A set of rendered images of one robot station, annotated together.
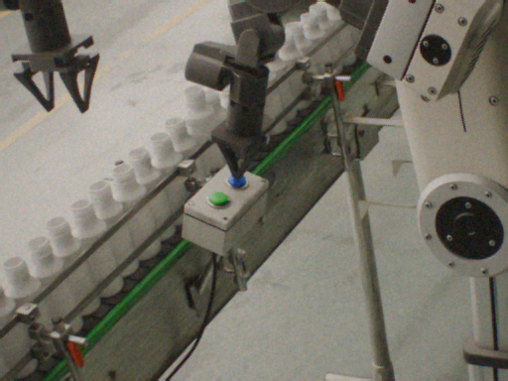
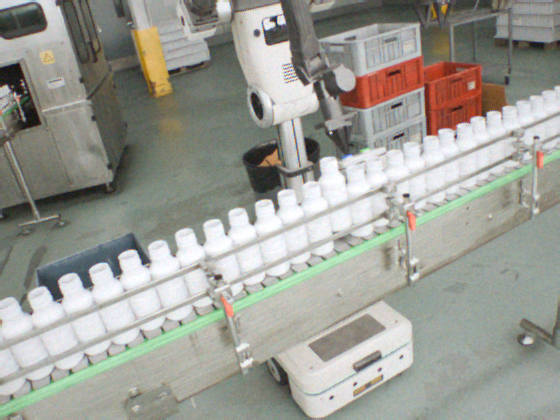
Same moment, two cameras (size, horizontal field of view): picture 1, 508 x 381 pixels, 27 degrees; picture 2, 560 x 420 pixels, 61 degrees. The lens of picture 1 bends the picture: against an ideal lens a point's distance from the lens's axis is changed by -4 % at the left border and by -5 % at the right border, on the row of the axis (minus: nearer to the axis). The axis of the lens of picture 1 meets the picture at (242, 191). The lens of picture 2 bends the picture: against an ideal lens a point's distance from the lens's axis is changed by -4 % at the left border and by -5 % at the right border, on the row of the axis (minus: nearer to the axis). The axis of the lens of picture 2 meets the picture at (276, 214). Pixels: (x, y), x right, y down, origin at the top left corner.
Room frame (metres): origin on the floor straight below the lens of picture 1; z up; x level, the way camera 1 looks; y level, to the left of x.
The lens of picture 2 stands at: (2.75, 0.45, 1.60)
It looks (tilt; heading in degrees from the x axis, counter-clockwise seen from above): 27 degrees down; 211
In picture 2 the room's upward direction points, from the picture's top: 11 degrees counter-clockwise
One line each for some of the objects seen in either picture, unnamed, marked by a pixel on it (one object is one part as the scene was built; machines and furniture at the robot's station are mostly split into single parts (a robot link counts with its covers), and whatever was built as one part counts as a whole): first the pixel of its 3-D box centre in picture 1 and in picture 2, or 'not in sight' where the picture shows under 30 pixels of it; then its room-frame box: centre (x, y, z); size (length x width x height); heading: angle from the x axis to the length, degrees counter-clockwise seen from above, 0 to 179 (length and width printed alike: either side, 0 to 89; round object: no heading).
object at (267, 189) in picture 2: not in sight; (289, 200); (0.37, -0.86, 0.32); 0.45 x 0.45 x 0.64
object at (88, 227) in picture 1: (94, 247); (446, 161); (1.53, 0.25, 1.08); 0.06 x 0.06 x 0.17
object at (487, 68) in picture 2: not in sight; (466, 46); (-3.09, -0.24, 0.49); 1.05 x 0.55 x 0.99; 144
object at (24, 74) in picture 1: (50, 79); (438, 10); (1.36, 0.22, 1.44); 0.07 x 0.07 x 0.09; 54
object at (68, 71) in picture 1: (69, 79); (428, 10); (1.34, 0.19, 1.44); 0.07 x 0.07 x 0.09; 54
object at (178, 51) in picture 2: not in sight; (170, 46); (-5.72, -6.35, 0.50); 1.24 x 1.03 x 1.00; 147
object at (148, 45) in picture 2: not in sight; (152, 61); (-3.82, -5.26, 0.55); 0.40 x 0.40 x 1.10; 54
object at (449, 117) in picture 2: not in sight; (438, 111); (-1.27, -0.26, 0.33); 0.61 x 0.41 x 0.22; 147
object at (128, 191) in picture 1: (133, 211); (412, 176); (1.62, 0.19, 1.08); 0.06 x 0.06 x 0.17
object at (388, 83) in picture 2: not in sight; (374, 79); (-0.64, -0.58, 0.78); 0.61 x 0.41 x 0.22; 151
